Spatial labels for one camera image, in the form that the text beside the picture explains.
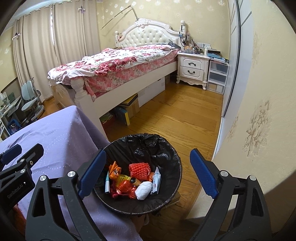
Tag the white study desk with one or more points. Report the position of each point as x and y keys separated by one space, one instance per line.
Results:
x=8 y=109

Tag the light blue desk chair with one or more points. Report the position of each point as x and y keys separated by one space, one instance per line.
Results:
x=32 y=107

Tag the yellow bottle black cap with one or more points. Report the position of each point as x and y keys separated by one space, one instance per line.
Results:
x=135 y=182

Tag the pink floral quilt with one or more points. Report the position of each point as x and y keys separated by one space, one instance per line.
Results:
x=112 y=68

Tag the teal white tube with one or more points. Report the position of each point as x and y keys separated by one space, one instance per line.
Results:
x=107 y=184

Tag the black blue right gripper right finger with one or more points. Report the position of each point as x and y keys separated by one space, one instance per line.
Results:
x=250 y=220

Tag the white nightstand with drawers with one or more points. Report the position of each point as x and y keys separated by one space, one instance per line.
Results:
x=193 y=69

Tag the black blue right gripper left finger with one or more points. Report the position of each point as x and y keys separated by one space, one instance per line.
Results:
x=57 y=211

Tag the white bed with tufted headboard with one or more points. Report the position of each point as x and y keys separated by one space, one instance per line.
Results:
x=142 y=32

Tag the white sliding wardrobe door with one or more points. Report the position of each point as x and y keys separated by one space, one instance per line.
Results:
x=240 y=60

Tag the yellow foam fruit net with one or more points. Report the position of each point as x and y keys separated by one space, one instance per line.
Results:
x=121 y=178

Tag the blue box under bed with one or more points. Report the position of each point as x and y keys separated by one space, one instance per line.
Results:
x=121 y=114

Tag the silver white sachet packet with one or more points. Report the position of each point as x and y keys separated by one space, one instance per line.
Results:
x=156 y=182

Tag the white storage box under bed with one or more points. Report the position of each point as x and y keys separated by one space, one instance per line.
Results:
x=151 y=91

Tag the beige curtains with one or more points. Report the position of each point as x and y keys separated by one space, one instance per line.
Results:
x=51 y=34

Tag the cardboard box under bed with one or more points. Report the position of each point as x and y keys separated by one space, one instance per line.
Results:
x=131 y=105

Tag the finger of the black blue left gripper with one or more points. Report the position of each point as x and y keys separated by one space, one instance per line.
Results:
x=26 y=161
x=10 y=154

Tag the red foam fruit net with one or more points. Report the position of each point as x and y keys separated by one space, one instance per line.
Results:
x=141 y=171

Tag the orange plastic wrapper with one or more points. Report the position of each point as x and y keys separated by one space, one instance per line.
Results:
x=114 y=171

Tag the black trash bin with bag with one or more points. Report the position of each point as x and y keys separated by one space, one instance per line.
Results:
x=147 y=148

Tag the purple bed sheet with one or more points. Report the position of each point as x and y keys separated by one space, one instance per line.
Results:
x=69 y=139

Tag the dark red wrapper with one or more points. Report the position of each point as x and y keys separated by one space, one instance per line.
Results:
x=124 y=188

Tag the translucent plastic drawer unit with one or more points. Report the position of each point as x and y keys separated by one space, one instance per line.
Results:
x=217 y=75

